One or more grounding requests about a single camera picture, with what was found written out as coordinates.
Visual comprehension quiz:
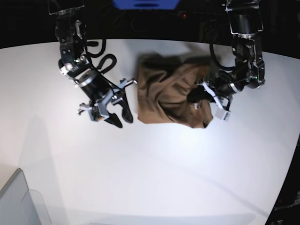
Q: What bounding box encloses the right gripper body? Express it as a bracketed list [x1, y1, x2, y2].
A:
[77, 78, 137, 117]

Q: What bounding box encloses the grey plastic bin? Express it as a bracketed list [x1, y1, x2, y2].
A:
[0, 169, 52, 225]

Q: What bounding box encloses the brown t-shirt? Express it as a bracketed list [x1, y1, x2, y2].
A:
[136, 54, 213, 128]

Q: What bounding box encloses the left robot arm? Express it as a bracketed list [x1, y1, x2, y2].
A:
[187, 0, 265, 111]

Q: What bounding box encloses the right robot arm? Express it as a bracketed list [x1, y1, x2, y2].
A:
[47, 0, 137, 128]

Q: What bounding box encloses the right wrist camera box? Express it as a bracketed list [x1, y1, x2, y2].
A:
[87, 106, 103, 122]

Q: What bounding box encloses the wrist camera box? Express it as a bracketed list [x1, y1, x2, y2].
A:
[87, 106, 103, 122]
[215, 108, 231, 121]

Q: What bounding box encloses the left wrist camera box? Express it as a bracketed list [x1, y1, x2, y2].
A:
[215, 108, 231, 121]

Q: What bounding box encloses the blue panel with oval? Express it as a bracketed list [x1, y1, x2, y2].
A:
[113, 0, 180, 10]

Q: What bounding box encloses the black power strip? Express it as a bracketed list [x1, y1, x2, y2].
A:
[175, 11, 215, 21]

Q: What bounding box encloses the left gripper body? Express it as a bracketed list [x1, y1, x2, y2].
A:
[196, 75, 233, 111]

